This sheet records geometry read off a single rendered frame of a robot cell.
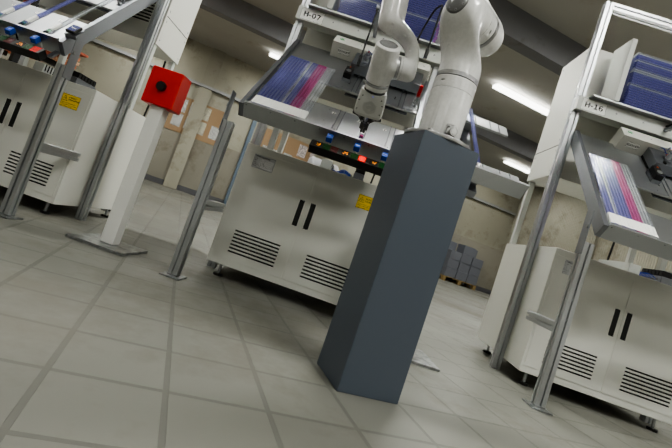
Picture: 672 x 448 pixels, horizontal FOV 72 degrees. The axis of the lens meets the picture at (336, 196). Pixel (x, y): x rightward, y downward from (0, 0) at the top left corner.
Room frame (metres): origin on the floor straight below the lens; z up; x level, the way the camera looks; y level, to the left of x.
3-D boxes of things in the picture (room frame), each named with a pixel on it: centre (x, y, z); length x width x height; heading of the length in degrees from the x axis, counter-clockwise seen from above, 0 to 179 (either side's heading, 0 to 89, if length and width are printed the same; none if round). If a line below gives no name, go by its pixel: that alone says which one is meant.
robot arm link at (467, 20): (1.26, -0.20, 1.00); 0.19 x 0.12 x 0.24; 137
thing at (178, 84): (1.95, 0.83, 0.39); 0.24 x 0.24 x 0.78; 87
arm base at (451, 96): (1.28, -0.22, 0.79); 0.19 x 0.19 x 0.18
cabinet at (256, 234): (2.38, 0.09, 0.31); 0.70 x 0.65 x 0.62; 87
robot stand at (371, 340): (1.28, -0.22, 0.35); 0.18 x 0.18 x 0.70; 18
